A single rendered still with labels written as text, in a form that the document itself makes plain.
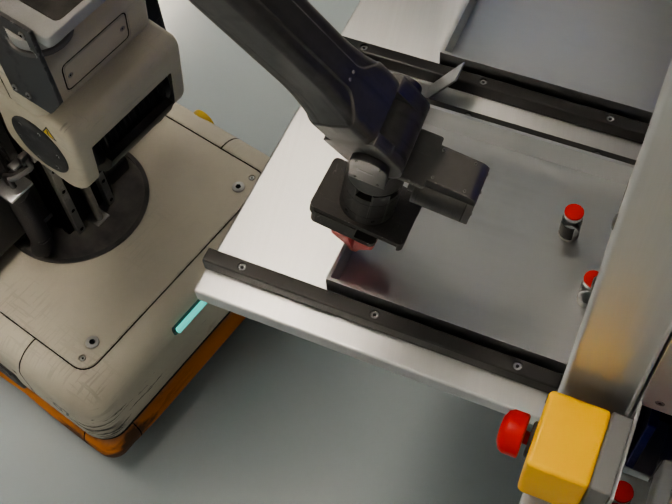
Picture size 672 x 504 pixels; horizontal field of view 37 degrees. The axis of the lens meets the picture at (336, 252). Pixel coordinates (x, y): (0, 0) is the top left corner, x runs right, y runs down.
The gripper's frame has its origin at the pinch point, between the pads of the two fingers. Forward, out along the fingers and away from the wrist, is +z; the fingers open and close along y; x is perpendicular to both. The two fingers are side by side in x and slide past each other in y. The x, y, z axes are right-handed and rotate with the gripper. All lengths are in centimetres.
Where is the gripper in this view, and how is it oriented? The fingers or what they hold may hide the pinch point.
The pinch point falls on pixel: (356, 242)
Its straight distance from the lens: 108.5
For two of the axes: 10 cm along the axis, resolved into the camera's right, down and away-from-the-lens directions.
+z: -1.1, 4.6, 8.8
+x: 4.1, -7.9, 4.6
